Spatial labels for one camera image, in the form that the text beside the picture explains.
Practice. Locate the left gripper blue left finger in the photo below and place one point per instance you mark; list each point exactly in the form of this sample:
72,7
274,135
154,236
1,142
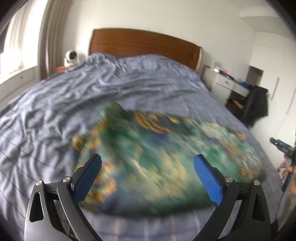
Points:
84,177

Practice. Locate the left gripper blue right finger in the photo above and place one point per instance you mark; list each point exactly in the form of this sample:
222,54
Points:
206,175

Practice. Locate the green landscape print jacket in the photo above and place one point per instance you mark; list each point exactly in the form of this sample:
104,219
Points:
147,161

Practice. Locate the person's right hand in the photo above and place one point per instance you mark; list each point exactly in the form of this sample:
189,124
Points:
285,170

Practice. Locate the black jacket on chair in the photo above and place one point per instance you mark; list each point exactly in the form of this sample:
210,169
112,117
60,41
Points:
255,106

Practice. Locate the blue checked bed sheet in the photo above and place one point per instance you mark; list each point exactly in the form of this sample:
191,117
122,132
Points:
38,126

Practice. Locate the white desk with drawers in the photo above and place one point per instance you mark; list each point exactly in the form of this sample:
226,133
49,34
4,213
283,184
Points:
222,87

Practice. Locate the wooden nightstand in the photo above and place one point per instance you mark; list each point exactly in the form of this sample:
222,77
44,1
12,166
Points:
63,69

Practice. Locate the white window cabinet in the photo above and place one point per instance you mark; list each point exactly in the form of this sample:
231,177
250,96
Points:
18,83

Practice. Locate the beige curtain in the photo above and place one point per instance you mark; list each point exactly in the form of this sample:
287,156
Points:
50,53

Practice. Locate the brown wooden headboard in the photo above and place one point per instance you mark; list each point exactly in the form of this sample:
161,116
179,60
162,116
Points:
130,42

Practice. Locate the white security camera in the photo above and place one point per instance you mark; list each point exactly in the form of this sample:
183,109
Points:
72,57

